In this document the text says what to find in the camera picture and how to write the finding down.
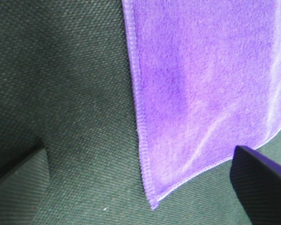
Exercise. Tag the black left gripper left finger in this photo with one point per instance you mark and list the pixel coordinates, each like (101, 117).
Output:
(12, 165)

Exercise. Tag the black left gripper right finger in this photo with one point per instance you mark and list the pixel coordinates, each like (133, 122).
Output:
(256, 181)

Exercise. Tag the purple microfiber towel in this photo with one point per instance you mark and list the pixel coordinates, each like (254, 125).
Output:
(206, 77)

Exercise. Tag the black table cloth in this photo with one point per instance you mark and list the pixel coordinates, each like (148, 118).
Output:
(65, 78)

